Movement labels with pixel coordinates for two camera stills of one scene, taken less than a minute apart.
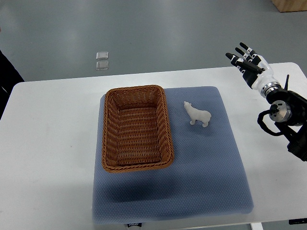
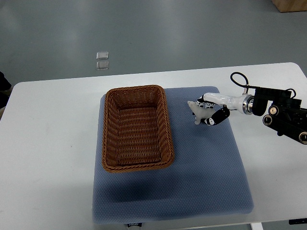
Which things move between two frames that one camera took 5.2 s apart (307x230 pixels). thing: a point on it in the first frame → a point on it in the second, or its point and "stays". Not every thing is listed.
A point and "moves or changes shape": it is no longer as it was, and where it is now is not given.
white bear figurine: (195, 114) moves or changes shape
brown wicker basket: (136, 133) stays
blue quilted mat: (206, 179) stays
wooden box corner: (286, 5) stays
